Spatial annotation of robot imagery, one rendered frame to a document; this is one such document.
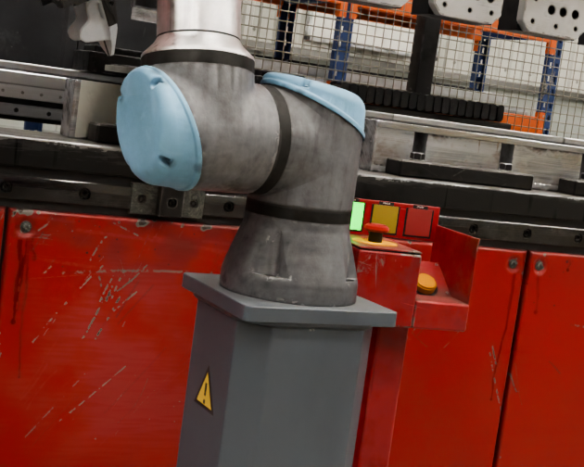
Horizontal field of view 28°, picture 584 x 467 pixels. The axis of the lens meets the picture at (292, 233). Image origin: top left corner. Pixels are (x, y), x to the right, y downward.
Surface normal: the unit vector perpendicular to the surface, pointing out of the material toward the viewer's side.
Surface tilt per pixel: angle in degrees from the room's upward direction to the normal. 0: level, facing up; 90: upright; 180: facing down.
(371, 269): 90
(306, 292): 90
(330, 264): 72
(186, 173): 131
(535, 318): 90
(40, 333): 90
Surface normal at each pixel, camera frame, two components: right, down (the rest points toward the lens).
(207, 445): -0.89, -0.07
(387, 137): 0.43, 0.16
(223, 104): 0.49, -0.04
